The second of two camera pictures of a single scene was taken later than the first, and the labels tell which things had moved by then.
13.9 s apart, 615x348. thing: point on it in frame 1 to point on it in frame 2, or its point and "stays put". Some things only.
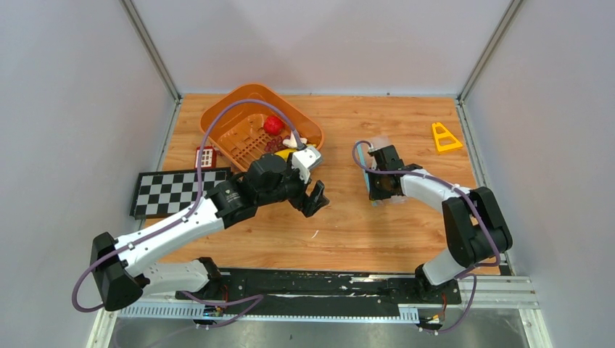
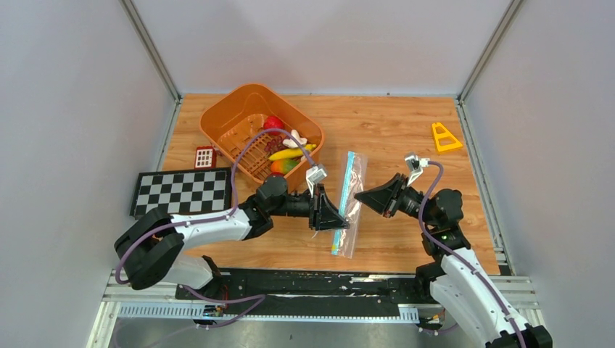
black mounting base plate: [252, 292] stays put
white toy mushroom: [291, 141] stays put
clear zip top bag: [364, 148] to [351, 207]
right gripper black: [373, 193] to [381, 198]
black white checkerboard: [161, 193] stays put
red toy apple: [273, 125] stays put
